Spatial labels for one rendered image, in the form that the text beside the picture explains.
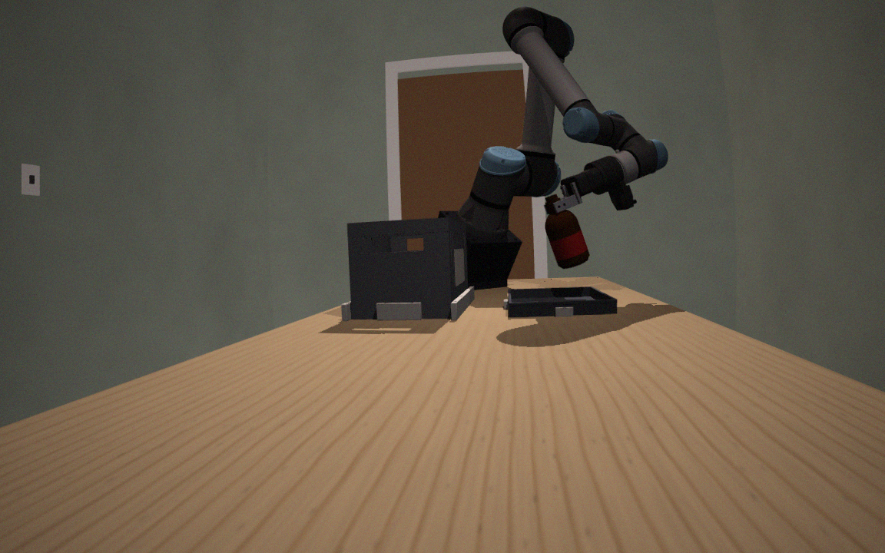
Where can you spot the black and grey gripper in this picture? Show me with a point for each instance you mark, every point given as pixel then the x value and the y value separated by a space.
pixel 608 174

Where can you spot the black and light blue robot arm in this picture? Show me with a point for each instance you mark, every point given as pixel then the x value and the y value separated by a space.
pixel 543 40

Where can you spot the brown bottle with red label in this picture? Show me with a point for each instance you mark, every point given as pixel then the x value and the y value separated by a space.
pixel 565 236

